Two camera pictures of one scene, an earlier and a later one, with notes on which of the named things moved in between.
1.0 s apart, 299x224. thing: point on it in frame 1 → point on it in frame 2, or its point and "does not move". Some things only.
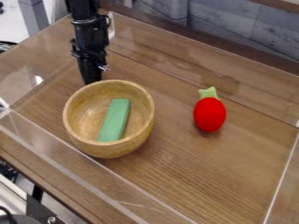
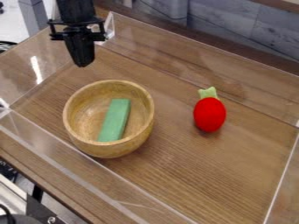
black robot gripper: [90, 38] → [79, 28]
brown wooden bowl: [83, 115] does not move
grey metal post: [34, 16] does not move
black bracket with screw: [37, 210] does not move
